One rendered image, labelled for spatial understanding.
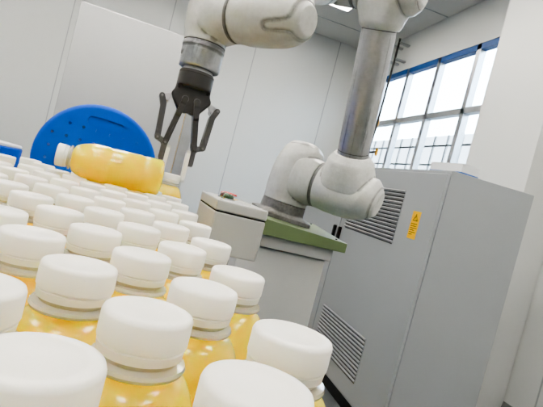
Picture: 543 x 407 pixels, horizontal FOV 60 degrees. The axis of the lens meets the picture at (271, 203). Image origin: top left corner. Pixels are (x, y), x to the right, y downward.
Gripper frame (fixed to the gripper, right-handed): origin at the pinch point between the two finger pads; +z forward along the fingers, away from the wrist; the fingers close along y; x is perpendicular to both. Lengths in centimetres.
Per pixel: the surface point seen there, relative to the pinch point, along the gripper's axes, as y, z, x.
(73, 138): 22.6, 0.2, -17.0
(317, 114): -224, -117, -522
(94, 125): 18.8, -4.0, -17.4
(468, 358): -173, 58, -86
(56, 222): 14, 7, 61
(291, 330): 0, 6, 82
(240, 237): -13.2, 10.1, 18.9
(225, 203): -8.9, 4.6, 18.8
